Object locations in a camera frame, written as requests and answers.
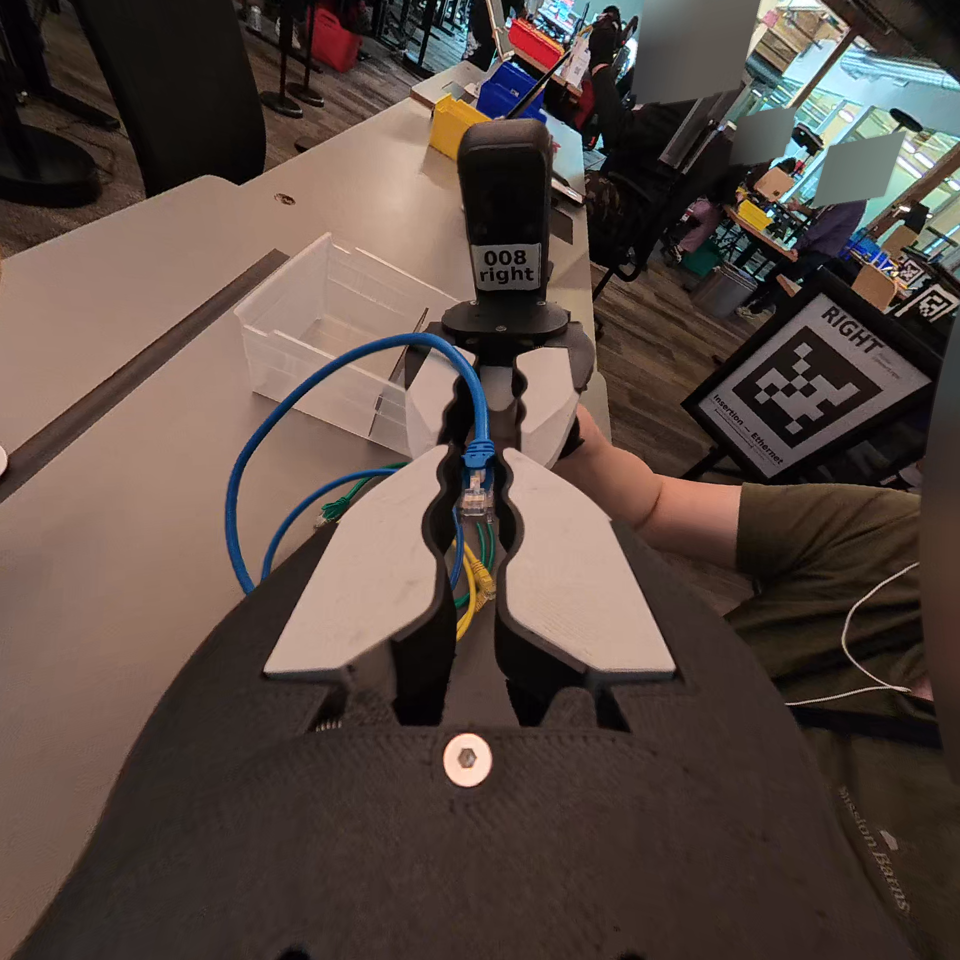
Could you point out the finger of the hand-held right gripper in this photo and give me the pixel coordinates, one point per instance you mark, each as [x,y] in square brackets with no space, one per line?
[426,405]
[551,397]

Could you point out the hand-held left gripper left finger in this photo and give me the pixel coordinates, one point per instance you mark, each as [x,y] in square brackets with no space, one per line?
[360,585]

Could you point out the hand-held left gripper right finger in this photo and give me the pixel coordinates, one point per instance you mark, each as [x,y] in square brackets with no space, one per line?
[585,592]

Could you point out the person's right hand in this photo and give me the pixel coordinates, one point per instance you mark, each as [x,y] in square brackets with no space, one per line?
[607,465]

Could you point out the yellow plastic bin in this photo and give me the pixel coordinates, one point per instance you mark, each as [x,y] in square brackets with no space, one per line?
[454,127]

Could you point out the blue plastic bin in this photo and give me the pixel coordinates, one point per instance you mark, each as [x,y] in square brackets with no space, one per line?
[510,94]

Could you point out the clear plastic bin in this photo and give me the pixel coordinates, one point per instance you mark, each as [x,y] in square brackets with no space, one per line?
[322,330]

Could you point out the red plastic tray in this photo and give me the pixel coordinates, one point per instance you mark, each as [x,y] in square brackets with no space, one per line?
[534,43]

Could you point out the grey trash can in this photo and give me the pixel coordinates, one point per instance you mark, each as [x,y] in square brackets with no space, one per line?
[724,292]

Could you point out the red plastic bin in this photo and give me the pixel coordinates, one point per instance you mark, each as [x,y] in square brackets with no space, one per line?
[334,41]

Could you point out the olive green shirt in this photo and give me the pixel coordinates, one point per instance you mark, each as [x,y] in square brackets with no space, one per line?
[825,540]

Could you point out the framed marker sign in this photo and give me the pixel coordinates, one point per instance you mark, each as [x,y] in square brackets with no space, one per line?
[810,382]

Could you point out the black partition panel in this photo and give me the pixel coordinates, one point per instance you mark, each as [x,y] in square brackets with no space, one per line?
[187,90]

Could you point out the small marker sign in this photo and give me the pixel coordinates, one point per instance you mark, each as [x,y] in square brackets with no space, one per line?
[934,300]

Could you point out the black round stand base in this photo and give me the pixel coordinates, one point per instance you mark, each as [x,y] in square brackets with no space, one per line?
[45,169]

